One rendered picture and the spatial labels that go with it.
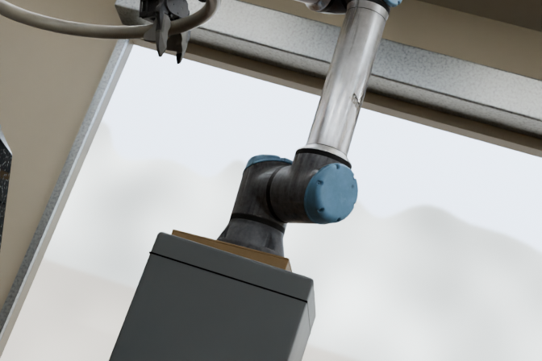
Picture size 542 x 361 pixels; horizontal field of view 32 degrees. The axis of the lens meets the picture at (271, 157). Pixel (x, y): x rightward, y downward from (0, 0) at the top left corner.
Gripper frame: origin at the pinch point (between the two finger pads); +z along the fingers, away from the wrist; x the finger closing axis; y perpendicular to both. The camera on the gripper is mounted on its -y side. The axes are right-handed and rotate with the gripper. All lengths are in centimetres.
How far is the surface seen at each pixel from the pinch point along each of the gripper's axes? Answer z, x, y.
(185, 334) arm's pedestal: 59, -26, 14
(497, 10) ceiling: -185, -469, 112
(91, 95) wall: -120, -322, 362
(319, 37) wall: -156, -385, 208
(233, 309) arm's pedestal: 53, -32, 6
